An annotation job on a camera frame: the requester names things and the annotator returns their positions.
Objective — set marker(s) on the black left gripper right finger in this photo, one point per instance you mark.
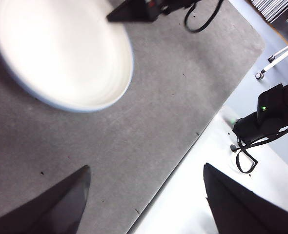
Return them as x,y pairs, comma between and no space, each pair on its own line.
244,212

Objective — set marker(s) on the grey ribbed panel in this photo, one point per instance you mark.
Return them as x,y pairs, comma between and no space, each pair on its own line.
275,7

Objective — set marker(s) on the black camera device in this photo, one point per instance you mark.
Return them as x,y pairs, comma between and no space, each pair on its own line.
139,12

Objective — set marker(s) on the white round plate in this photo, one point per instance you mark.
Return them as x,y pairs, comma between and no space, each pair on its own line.
61,53

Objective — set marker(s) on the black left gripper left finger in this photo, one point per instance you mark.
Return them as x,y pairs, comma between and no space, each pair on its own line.
48,209

